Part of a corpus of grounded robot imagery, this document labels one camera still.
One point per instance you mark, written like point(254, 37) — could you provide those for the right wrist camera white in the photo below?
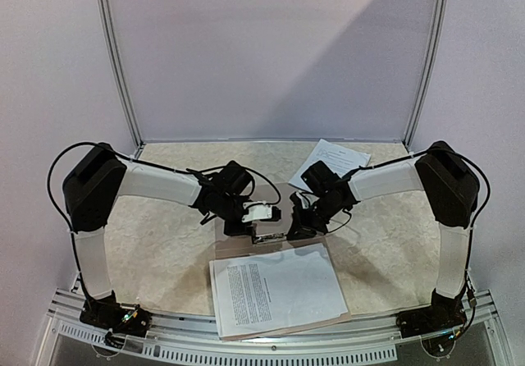
point(301, 201)

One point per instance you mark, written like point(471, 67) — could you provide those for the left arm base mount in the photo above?
point(127, 319)

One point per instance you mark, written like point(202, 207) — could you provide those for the aluminium front rail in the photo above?
point(67, 306)

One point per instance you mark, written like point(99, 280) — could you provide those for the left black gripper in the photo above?
point(231, 231)

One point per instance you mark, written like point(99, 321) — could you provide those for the perforated metal strip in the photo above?
point(77, 345)

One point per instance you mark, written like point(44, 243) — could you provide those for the left aluminium frame post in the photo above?
point(123, 92)

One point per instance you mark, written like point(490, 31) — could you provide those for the stack of printed papers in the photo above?
point(339, 160)

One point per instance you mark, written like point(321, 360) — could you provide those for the right aluminium frame post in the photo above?
point(436, 28)

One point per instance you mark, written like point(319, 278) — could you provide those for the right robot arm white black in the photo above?
point(446, 178)

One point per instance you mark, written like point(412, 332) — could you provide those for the aluminium frame post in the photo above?
point(123, 92)
point(436, 28)

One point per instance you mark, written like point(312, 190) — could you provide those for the printed paper sheet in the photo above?
point(275, 292)

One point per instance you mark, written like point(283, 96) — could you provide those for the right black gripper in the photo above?
point(300, 224)

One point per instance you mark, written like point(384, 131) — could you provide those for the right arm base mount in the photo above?
point(442, 315)

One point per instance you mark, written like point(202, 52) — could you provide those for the translucent brown folder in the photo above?
point(283, 259)

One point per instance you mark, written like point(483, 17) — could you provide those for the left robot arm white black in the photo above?
point(102, 177)

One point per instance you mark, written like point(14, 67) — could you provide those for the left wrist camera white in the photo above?
point(260, 211)

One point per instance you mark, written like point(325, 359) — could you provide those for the metal folder clip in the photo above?
point(268, 238)

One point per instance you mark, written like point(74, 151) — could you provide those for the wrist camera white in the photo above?
point(260, 211)
point(301, 201)

